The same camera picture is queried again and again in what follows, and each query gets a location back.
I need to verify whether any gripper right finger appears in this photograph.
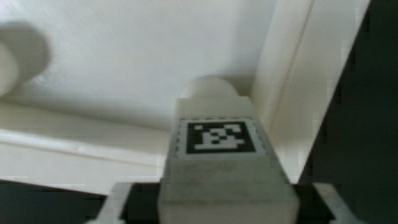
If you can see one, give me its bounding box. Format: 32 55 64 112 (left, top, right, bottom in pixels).
294 183 368 224

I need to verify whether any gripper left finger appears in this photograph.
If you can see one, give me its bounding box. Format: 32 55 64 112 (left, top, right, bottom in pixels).
84 182 160 224

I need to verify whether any white table leg with tag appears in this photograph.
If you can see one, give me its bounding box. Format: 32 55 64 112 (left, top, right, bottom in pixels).
159 77 301 224

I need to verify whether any white square tabletop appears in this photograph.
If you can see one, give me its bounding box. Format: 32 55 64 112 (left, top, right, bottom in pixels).
0 0 372 194

